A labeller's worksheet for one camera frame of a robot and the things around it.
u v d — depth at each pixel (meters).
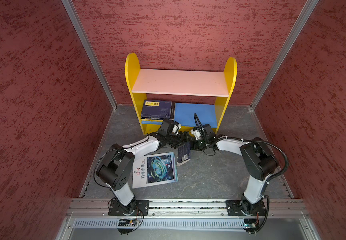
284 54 0.89
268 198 0.69
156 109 0.92
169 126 0.71
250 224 0.71
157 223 0.71
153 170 0.87
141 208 0.74
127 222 0.71
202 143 0.83
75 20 0.75
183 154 0.86
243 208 0.67
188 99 1.21
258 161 0.50
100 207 0.76
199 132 0.88
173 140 0.76
